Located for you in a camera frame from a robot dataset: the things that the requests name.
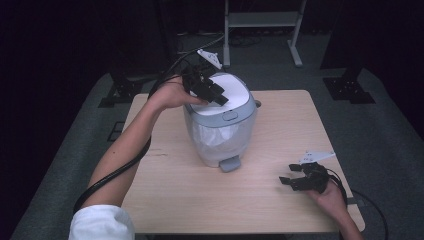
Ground white metal stand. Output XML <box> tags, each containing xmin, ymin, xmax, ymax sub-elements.
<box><xmin>222</xmin><ymin>0</ymin><xmax>308</xmax><ymax>69</ymax></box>

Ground person's left hand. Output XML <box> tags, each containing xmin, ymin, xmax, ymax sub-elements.
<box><xmin>147</xmin><ymin>76</ymin><xmax>210</xmax><ymax>113</ymax></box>

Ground person's white sleeve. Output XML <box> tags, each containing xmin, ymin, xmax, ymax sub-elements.
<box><xmin>67</xmin><ymin>204</ymin><xmax>136</xmax><ymax>240</ymax></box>

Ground thin black floor cable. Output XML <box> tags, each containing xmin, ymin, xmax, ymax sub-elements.
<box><xmin>350</xmin><ymin>189</ymin><xmax>390</xmax><ymax>240</ymax></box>

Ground person's right hand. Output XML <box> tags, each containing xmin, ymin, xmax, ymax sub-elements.
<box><xmin>305</xmin><ymin>181</ymin><xmax>348</xmax><ymax>218</ymax></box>

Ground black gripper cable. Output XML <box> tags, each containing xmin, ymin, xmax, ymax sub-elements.
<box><xmin>325</xmin><ymin>168</ymin><xmax>349</xmax><ymax>208</ymax></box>
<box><xmin>72</xmin><ymin>33</ymin><xmax>225</xmax><ymax>216</ymax></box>

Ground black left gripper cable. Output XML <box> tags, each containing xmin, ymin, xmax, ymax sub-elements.
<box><xmin>72</xmin><ymin>33</ymin><xmax>225</xmax><ymax>216</ymax></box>

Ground white grey-lidded pedal trash can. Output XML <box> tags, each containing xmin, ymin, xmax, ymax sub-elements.
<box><xmin>182</xmin><ymin>71</ymin><xmax>259</xmax><ymax>174</ymax></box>

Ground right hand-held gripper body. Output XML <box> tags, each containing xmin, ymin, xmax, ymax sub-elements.
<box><xmin>291</xmin><ymin>150</ymin><xmax>336</xmax><ymax>195</ymax></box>

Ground black stand base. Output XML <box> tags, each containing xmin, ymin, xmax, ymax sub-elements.
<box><xmin>321</xmin><ymin>67</ymin><xmax>377</xmax><ymax>105</ymax></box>
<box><xmin>97</xmin><ymin>63</ymin><xmax>145</xmax><ymax>109</ymax></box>

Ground floor cables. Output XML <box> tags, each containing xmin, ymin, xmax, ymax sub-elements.
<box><xmin>149</xmin><ymin>30</ymin><xmax>228</xmax><ymax>94</ymax></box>

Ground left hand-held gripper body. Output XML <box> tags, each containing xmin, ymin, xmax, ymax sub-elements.
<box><xmin>180</xmin><ymin>48</ymin><xmax>224</xmax><ymax>102</ymax></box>

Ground black floor outlet frame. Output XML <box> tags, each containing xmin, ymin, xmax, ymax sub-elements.
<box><xmin>106</xmin><ymin>121</ymin><xmax>126</xmax><ymax>143</ymax></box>

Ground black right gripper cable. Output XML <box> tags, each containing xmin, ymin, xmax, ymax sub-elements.
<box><xmin>325</xmin><ymin>168</ymin><xmax>349</xmax><ymax>208</ymax></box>

